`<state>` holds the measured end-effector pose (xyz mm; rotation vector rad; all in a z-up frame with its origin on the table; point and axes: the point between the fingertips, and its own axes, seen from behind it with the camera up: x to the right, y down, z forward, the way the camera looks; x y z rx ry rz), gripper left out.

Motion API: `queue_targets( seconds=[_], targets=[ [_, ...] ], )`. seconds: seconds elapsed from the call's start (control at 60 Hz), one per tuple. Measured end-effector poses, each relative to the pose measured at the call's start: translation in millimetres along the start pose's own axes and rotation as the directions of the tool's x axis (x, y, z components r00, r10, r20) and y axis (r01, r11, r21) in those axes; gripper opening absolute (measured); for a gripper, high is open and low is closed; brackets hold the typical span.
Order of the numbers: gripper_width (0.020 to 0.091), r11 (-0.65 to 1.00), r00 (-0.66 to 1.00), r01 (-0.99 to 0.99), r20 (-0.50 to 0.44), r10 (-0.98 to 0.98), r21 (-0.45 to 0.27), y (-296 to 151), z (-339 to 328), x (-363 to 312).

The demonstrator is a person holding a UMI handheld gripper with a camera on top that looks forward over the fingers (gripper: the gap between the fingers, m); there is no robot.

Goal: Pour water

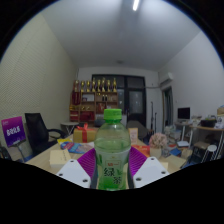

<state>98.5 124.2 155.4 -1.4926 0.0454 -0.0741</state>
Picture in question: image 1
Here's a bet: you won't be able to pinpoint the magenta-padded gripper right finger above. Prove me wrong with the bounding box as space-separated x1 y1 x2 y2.
127 146 171 190

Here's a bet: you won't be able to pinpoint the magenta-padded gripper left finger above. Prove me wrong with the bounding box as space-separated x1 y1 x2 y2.
55 147 98 191

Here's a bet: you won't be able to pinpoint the green tea plastic bottle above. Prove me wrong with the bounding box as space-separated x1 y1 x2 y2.
93 108 132 192

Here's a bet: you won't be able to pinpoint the beige flat book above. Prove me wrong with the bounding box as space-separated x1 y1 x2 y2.
49 149 72 169

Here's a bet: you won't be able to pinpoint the orange flat book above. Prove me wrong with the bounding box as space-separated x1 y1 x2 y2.
133 144 151 158

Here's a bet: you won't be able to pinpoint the blue printed book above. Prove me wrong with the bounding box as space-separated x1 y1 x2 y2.
60 141 95 155

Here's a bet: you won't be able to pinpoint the pink flowers in white pot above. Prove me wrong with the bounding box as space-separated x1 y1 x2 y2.
148 132 169 159

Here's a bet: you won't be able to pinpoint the yellow gift box red ribbon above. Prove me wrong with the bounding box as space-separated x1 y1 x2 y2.
72 123 98 144

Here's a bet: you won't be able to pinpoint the orange standing card box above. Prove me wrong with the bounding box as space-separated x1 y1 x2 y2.
128 127 139 145

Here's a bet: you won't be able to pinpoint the small round white table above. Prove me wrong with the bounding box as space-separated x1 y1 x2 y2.
59 121 80 136

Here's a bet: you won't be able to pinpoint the black office chair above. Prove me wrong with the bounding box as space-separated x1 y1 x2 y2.
24 112 68 156

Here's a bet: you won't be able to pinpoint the black tripod stand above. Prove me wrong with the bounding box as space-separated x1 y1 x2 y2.
149 101 158 133

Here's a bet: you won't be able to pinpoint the white round stool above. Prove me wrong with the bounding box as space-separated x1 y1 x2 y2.
199 144 218 164

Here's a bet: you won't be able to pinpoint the computer monitor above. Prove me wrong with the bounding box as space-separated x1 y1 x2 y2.
177 106 191 122

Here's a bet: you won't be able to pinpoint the cluttered wooden desk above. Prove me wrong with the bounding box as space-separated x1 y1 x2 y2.
174 106 224 161

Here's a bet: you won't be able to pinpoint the purple sign board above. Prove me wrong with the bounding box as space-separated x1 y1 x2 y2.
0 115 27 148

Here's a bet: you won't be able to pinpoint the wooden shelf unit with trophies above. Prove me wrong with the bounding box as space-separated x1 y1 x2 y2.
69 77 119 124

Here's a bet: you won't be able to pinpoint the ceiling tube light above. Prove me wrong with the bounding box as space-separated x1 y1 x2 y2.
132 0 141 12

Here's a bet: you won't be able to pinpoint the white wall air conditioner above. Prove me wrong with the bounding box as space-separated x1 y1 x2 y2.
159 71 175 87

